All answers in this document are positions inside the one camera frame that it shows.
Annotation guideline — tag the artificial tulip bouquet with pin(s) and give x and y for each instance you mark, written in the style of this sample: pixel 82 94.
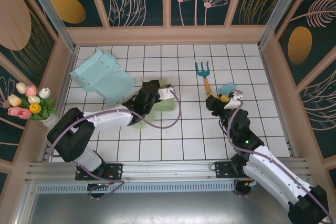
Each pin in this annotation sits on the artificial tulip bouquet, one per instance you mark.
pixel 34 107

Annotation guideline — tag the teal toy garden fork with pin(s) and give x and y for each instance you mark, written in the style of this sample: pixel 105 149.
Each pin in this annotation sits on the teal toy garden fork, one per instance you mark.
pixel 202 73

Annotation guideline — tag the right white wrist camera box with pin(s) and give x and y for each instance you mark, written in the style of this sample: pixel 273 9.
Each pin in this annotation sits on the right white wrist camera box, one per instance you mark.
pixel 232 102

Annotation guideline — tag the aluminium mounting rail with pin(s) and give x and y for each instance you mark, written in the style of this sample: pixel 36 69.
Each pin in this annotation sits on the aluminium mounting rail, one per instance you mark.
pixel 168 169

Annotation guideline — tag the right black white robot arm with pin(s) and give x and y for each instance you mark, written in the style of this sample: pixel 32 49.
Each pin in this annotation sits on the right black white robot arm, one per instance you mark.
pixel 267 171

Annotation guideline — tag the aluminium frame post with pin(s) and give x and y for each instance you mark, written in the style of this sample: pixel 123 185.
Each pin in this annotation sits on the aluminium frame post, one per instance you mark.
pixel 281 11
pixel 52 14

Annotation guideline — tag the white ribbed vase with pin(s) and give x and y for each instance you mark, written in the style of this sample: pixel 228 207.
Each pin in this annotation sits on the white ribbed vase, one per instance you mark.
pixel 50 123

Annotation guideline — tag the grey metal sheet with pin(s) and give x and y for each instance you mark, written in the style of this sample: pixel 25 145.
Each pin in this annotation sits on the grey metal sheet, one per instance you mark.
pixel 168 208

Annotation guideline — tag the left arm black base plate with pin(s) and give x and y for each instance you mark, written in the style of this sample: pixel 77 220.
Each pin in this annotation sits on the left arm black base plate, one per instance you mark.
pixel 115 170

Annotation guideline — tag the green paper box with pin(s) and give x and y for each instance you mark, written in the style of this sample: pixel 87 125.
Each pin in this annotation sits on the green paper box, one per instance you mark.
pixel 165 106

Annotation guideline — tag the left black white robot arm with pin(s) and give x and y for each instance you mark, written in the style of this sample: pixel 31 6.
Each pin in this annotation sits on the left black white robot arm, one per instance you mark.
pixel 110 119

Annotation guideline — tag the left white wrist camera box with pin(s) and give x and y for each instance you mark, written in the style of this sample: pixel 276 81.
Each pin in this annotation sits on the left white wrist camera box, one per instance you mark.
pixel 165 93

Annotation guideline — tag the black base electronics module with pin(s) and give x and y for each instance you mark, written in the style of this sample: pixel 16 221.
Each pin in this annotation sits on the black base electronics module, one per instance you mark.
pixel 245 191

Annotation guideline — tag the light blue paper box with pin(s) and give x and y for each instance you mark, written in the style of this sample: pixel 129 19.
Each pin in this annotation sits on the light blue paper box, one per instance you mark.
pixel 99 77

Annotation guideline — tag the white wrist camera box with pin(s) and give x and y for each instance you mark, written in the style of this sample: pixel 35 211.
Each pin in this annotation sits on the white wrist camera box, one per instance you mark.
pixel 232 102
pixel 165 93

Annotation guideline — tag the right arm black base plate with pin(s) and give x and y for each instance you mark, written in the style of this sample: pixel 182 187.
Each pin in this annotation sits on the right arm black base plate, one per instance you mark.
pixel 223 170

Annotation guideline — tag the teal toy shovel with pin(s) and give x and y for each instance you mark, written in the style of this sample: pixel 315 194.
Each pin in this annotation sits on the teal toy shovel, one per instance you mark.
pixel 228 87

